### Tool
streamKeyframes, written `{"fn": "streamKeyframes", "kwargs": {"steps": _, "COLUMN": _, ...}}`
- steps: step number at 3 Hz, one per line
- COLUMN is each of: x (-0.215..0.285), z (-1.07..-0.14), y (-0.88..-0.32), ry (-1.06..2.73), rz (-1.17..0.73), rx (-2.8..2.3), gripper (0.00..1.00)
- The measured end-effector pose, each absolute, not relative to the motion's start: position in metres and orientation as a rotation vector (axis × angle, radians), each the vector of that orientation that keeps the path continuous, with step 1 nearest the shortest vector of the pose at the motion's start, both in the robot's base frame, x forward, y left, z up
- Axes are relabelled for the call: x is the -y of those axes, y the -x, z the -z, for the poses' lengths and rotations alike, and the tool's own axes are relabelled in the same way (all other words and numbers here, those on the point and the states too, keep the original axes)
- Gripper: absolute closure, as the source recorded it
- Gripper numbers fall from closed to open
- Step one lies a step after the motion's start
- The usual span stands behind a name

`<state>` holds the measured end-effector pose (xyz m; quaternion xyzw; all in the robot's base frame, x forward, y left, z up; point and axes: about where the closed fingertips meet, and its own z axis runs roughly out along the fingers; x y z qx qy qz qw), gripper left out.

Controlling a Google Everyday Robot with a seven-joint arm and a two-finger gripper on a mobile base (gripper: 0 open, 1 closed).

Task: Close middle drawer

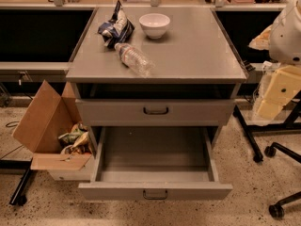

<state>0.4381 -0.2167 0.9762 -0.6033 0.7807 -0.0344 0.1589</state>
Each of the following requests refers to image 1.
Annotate snack wrappers in box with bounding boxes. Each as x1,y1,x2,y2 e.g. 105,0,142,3
57,122,92,154

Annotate black table leg frame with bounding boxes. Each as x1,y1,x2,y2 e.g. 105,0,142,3
233,101,301,163

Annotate brown cardboard box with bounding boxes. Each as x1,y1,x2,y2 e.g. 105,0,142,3
12,81,94,181

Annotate black left stand leg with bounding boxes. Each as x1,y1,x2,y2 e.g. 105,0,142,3
0,159,32,206

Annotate grey drawer cabinet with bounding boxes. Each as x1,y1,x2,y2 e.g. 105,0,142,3
67,7,246,140

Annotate white ceramic bowl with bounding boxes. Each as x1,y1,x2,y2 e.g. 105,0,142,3
139,13,170,39

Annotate grey drawer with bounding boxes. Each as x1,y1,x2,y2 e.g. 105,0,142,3
75,99,234,126
79,127,232,201

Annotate black office chair base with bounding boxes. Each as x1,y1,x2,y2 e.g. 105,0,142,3
263,141,301,219

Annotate grey top drawer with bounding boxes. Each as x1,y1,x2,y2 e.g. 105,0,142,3
75,99,234,126

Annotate clear plastic water bottle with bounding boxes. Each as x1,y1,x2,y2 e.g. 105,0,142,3
115,43,154,78

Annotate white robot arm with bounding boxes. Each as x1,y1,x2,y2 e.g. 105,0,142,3
249,0,301,126

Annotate blue white chip bag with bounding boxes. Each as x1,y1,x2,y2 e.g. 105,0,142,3
98,0,135,48

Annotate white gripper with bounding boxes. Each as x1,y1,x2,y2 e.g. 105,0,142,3
252,65,301,122

